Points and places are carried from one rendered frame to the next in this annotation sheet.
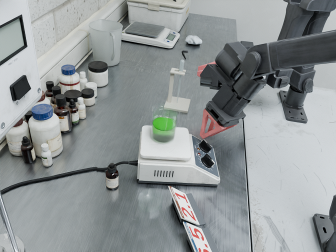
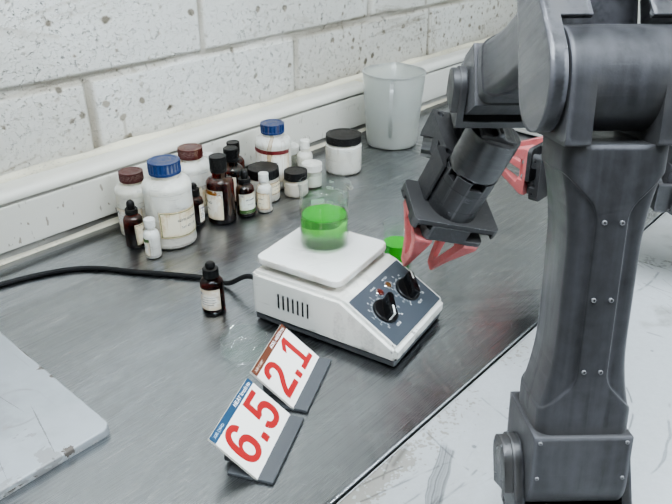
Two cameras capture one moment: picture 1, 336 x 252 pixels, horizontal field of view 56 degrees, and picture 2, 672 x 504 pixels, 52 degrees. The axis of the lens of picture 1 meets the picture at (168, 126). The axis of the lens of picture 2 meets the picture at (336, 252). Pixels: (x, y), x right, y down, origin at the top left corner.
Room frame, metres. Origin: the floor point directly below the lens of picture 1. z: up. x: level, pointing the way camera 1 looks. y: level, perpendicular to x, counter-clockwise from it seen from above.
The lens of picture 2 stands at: (0.03, -0.45, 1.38)
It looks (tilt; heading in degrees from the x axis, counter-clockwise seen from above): 28 degrees down; 37
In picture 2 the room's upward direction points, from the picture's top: straight up
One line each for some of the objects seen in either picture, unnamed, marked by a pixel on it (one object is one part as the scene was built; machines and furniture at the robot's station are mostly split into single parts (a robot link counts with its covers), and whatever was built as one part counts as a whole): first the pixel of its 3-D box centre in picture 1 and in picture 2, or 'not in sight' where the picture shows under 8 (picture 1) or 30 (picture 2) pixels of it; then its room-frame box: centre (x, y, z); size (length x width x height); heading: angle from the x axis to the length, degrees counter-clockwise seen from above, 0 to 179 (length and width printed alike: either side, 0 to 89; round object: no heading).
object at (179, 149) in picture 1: (165, 141); (323, 251); (0.61, 0.00, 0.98); 0.12 x 0.12 x 0.01; 5
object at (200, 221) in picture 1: (186, 204); (292, 366); (0.48, -0.06, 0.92); 0.09 x 0.06 x 0.04; 21
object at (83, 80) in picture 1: (83, 82); (304, 158); (0.94, 0.30, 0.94); 0.03 x 0.03 x 0.07
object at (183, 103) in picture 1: (179, 88); not in sight; (0.93, -0.02, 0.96); 0.08 x 0.08 x 0.13; 83
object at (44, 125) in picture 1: (45, 130); (168, 200); (0.63, 0.30, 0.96); 0.07 x 0.07 x 0.13
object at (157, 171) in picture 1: (174, 156); (341, 288); (0.61, -0.02, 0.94); 0.22 x 0.13 x 0.08; 95
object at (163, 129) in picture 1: (165, 124); (326, 215); (0.63, 0.01, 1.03); 0.07 x 0.06 x 0.08; 96
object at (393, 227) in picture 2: not in sight; (397, 241); (0.78, 0.00, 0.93); 0.04 x 0.04 x 0.06
